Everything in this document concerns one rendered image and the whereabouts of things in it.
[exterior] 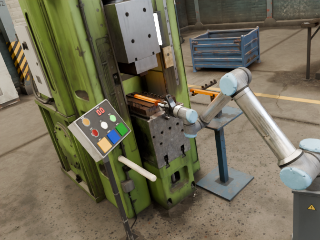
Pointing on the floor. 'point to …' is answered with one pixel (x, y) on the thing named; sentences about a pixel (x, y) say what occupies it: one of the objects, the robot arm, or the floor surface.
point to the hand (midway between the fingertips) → (159, 102)
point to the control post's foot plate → (134, 236)
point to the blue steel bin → (225, 48)
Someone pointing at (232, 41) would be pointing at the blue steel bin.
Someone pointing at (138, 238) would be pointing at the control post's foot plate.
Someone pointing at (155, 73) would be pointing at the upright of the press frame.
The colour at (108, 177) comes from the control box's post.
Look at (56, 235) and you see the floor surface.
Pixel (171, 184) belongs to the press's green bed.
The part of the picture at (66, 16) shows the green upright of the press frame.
